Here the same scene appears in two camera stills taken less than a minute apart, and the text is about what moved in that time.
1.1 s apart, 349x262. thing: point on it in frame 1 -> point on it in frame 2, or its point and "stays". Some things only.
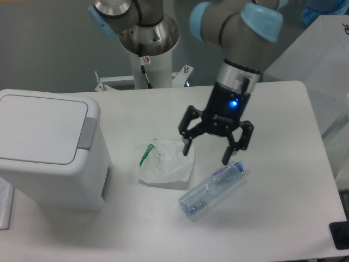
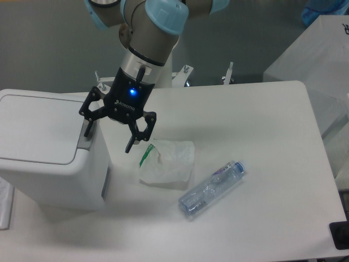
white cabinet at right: [319, 58] stays
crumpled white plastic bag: [164, 161] stays
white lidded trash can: [54, 149] stays
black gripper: [226, 108] -> [126, 102]
